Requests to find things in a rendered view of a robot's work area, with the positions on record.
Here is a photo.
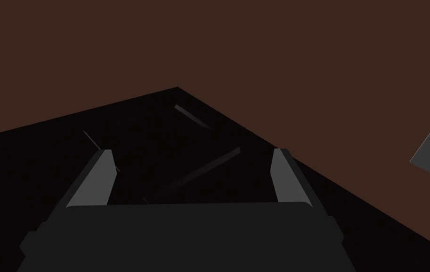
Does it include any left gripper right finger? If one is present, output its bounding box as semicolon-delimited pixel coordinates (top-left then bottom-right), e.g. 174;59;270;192
270;148;324;208

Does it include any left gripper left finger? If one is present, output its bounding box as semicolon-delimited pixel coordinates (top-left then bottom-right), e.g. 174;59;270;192
55;149;118;209

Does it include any thin grey cutlery piece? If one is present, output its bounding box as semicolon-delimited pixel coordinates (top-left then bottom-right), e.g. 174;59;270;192
82;130;121;173

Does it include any black table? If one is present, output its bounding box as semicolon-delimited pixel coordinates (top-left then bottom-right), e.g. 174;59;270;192
0;86;430;272

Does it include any short grey cutlery piece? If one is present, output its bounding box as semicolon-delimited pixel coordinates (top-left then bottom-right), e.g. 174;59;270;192
174;104;215;131

